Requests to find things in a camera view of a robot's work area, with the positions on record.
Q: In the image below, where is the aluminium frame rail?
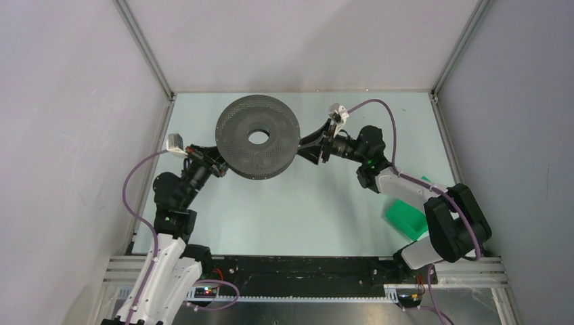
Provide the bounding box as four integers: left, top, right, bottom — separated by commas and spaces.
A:
113, 0, 175, 101

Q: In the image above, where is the purple camera cable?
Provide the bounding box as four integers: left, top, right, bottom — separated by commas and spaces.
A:
122, 150, 171, 325
347, 99, 483, 263

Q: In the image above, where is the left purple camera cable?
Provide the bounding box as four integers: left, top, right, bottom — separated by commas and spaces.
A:
122, 150, 171, 325

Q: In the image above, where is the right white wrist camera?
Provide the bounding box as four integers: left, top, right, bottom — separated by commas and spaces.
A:
328, 103, 349, 133

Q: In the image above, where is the dark grey cable spool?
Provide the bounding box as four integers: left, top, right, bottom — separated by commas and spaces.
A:
215, 95, 301, 180

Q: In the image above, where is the right controller board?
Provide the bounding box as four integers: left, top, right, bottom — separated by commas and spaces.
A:
397, 294, 424, 311

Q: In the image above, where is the green plastic tray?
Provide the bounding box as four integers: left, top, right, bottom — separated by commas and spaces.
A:
379, 174, 428, 241

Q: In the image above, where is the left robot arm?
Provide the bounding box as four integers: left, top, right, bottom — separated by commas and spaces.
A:
102, 145, 228, 324

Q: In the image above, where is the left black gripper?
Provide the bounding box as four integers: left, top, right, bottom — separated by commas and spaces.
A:
179, 142, 241, 209

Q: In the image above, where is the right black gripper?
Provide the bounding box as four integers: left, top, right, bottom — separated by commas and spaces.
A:
294, 118, 368, 165

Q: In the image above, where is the white slotted cable duct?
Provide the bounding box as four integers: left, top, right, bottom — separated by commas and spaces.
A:
183, 286, 399, 303

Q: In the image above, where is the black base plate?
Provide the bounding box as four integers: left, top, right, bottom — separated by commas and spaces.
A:
204, 255, 421, 297

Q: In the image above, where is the left controller board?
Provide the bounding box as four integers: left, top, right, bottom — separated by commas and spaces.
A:
193, 286, 219, 300

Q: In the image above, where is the controller board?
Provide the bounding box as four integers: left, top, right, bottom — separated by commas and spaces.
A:
193, 286, 219, 300
397, 294, 424, 311

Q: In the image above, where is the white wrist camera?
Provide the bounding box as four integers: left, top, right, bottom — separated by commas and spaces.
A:
166, 133, 187, 158
328, 103, 349, 133

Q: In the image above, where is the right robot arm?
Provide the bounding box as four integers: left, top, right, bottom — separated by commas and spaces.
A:
297, 120, 492, 283

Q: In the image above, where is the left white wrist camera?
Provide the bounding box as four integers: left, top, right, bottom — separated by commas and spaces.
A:
166, 133, 187, 158

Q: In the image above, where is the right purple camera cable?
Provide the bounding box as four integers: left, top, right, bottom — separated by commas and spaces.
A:
347, 99, 483, 263

